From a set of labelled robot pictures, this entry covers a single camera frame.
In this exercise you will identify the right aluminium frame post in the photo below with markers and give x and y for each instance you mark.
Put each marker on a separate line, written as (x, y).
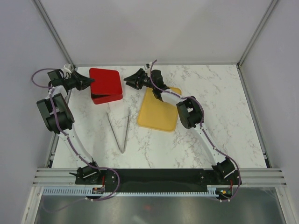
(262, 23)

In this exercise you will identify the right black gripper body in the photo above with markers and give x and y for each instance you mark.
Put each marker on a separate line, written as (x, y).
(145, 81)

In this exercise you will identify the aluminium frame post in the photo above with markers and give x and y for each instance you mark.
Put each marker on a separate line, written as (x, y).
(53, 31)
(262, 23)

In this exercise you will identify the red box lid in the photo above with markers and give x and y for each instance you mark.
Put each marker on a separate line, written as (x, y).
(106, 82)

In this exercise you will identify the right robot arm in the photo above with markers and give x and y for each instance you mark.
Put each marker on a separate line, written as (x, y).
(191, 115)

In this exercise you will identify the left aluminium frame post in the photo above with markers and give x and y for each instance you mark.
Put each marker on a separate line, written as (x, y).
(53, 31)

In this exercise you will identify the grey slotted cable duct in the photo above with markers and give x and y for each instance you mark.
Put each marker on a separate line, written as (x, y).
(92, 191)

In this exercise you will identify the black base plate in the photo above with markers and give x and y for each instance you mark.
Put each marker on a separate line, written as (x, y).
(163, 180)

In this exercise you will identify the yellow plastic tray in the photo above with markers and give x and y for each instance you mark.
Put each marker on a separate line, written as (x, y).
(157, 115)

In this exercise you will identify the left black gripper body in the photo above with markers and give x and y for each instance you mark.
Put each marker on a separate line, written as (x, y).
(73, 82)

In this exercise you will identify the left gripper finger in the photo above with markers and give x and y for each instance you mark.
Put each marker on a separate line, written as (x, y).
(84, 84)
(82, 79)

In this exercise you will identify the metal serving tongs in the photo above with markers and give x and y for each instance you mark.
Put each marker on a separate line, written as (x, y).
(118, 123)

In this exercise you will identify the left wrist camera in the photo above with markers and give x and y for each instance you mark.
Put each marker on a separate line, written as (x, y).
(68, 68)

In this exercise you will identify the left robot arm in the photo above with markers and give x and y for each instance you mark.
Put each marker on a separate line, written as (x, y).
(59, 119)

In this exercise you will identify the red compartment box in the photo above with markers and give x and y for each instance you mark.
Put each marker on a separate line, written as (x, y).
(101, 99)

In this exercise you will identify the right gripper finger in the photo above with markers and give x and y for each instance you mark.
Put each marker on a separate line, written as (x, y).
(132, 85)
(135, 77)

